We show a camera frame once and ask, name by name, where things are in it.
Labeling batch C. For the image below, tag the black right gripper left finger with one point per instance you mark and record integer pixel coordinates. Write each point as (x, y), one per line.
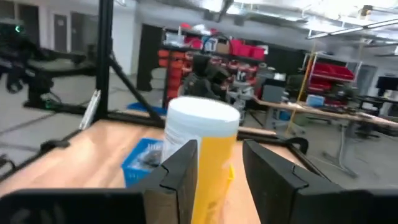
(177, 186)

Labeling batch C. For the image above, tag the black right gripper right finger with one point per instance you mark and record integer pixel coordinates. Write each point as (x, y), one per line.
(280, 199)

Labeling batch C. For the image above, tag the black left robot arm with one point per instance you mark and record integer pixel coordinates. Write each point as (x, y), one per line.
(205, 77)

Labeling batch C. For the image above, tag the blue plastic slotted basket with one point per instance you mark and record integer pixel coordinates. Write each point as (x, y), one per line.
(133, 174)

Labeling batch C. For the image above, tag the white wipes canister yellow label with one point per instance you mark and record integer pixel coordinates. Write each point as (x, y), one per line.
(202, 118)

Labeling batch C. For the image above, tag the long wooden workbench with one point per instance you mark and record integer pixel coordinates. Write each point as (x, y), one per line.
(326, 113)

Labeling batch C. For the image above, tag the light blue storage box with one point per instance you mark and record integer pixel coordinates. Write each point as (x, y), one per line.
(315, 100)

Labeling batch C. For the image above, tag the metal rack red bins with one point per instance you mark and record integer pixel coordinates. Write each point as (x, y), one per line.
(332, 73)

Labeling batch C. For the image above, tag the background shelving with red bins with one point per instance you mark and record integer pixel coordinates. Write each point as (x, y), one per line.
(217, 49)

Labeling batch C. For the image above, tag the black background monitor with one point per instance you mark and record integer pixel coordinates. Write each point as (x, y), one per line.
(387, 85)

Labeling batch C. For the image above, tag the black background robot station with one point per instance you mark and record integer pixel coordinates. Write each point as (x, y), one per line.
(40, 68)

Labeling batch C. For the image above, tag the long ceiling light strip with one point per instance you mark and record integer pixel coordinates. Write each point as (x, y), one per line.
(351, 29)

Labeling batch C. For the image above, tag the black frame clamp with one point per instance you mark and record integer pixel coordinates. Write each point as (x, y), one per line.
(297, 144)
(54, 145)

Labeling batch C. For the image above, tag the silver aluminium bracket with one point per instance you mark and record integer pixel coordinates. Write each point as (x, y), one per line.
(90, 109)

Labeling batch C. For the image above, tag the black aluminium table frame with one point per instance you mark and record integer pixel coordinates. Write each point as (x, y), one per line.
(104, 62)

